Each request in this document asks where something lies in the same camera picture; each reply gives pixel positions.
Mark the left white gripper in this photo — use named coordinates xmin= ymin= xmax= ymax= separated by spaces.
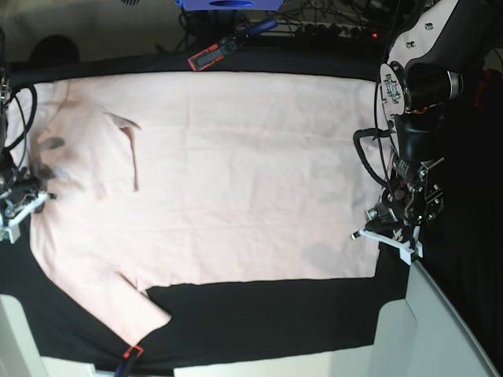
xmin=351 ymin=203 xmax=424 ymax=265

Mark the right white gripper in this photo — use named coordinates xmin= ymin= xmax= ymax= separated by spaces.
xmin=1 ymin=177 xmax=57 ymax=242

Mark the pink T-shirt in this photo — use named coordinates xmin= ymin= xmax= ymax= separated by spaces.
xmin=13 ymin=72 xmax=381 ymax=345

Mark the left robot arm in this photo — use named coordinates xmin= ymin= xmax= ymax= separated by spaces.
xmin=353 ymin=1 xmax=502 ymax=264

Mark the orange blue clamp right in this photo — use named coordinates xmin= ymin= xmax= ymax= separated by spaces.
xmin=474 ymin=69 xmax=492 ymax=110

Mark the orange blue clamp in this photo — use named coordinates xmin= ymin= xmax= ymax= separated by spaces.
xmin=113 ymin=346 xmax=144 ymax=377
xmin=187 ymin=18 xmax=278 ymax=71
xmin=474 ymin=69 xmax=492 ymax=110

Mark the orange blue clamp bottom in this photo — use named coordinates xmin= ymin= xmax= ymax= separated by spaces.
xmin=113 ymin=346 xmax=144 ymax=377

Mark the black table cloth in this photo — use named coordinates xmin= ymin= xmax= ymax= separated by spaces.
xmin=1 ymin=50 xmax=408 ymax=374

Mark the black power strip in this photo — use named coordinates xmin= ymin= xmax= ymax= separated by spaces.
xmin=259 ymin=22 xmax=382 ymax=40

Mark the orange blue clamp top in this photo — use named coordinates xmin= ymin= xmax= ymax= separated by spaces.
xmin=187 ymin=18 xmax=278 ymax=71

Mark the blue plastic box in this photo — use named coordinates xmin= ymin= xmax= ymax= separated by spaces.
xmin=175 ymin=0 xmax=285 ymax=11

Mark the white table frame left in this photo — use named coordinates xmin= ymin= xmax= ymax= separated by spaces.
xmin=1 ymin=295 xmax=96 ymax=376

